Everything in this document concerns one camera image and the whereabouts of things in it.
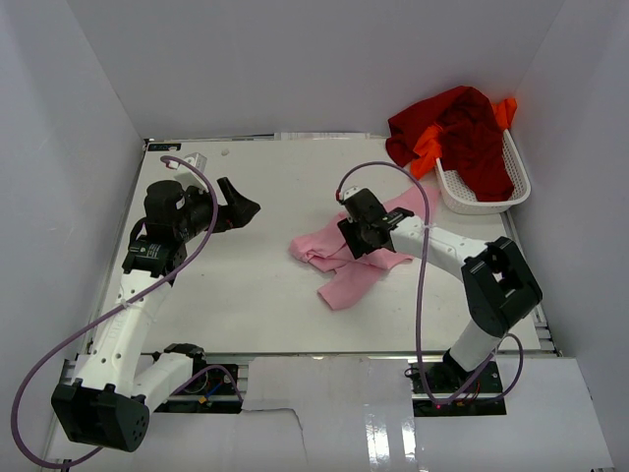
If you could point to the pink t shirt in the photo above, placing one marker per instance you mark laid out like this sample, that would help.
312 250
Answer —
327 251

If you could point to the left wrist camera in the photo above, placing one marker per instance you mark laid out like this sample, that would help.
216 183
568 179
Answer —
185 176

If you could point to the black label sticker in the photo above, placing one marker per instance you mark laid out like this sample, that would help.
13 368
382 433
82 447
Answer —
165 147

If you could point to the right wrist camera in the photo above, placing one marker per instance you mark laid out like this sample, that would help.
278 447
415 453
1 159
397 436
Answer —
343 195

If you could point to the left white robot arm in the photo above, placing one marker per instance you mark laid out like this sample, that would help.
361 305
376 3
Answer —
108 404

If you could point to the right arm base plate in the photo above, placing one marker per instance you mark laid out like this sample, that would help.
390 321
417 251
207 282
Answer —
475 401

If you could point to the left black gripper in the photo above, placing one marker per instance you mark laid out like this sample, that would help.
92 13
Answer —
239 209

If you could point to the dark red t shirt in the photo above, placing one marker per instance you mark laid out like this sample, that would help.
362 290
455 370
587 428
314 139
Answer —
471 140

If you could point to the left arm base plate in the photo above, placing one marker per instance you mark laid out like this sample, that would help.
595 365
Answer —
212 393

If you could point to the orange t shirt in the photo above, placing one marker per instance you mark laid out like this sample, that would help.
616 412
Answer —
428 148

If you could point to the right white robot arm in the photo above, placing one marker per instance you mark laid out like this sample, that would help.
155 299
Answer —
499 286

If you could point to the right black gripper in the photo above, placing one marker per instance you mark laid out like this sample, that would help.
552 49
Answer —
348 229

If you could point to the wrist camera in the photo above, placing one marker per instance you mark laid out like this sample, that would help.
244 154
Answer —
185 176
343 195

